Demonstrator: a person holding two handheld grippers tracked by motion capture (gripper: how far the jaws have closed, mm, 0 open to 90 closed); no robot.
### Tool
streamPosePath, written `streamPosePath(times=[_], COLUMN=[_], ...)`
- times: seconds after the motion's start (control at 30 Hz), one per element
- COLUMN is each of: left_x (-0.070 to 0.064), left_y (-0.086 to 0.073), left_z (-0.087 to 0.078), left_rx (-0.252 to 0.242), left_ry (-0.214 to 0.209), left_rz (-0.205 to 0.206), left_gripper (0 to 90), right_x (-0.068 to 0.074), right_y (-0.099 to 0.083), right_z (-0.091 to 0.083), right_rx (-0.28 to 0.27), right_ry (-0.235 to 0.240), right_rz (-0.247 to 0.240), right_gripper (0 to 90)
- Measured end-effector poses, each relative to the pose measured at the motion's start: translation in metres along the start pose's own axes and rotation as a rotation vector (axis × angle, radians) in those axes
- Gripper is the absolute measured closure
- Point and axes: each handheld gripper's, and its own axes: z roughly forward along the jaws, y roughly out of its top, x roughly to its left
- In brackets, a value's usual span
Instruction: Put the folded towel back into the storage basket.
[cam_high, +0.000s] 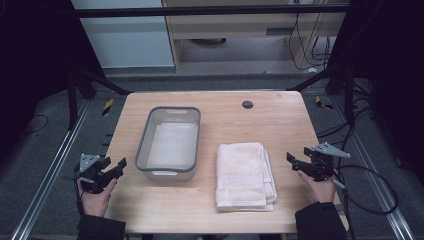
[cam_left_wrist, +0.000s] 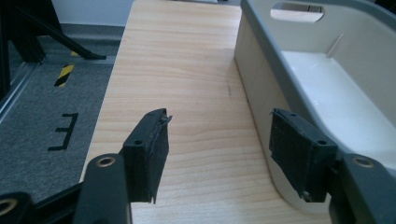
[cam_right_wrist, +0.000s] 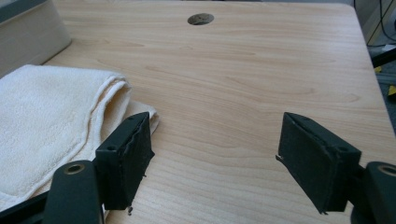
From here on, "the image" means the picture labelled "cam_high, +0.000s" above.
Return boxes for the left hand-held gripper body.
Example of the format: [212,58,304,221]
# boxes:
[73,153,116,195]

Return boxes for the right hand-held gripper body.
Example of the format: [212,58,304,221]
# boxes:
[301,142,352,183]

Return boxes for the white towel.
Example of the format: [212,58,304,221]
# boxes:
[214,142,278,213]

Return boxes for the white basin with grey rim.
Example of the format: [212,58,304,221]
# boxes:
[134,105,202,182]

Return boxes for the person's right hand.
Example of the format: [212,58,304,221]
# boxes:
[297,169,338,204]

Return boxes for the person's left hand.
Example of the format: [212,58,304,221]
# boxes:
[77,178,118,217]

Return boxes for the yellow black floor tape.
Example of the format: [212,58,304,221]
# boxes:
[101,98,115,117]
[314,95,335,111]

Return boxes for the black curtain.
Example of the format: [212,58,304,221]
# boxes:
[0,0,105,161]
[327,0,424,185]

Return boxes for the white cabinet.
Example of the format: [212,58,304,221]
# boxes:
[70,0,176,70]

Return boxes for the light wooden desk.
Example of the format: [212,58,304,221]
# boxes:
[162,0,351,73]

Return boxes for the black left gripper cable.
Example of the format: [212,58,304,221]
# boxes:
[74,179,85,216]

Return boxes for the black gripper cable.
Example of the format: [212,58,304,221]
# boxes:
[332,164,400,240]
[74,179,85,216]

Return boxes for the aluminium floor rail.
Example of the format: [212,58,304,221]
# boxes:
[332,95,416,240]
[9,99,93,240]

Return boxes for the black floor cables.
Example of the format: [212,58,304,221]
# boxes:
[315,79,378,148]

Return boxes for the black frame strut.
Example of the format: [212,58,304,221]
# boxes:
[65,64,133,131]
[287,63,356,128]

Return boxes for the thin black floor cable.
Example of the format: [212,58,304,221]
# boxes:
[19,113,50,136]

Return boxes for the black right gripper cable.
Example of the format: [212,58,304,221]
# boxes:
[332,164,400,240]

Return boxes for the black cables under desk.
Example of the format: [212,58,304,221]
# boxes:
[287,12,332,72]

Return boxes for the black horizontal frame bar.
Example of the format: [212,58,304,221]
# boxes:
[74,4,350,19]

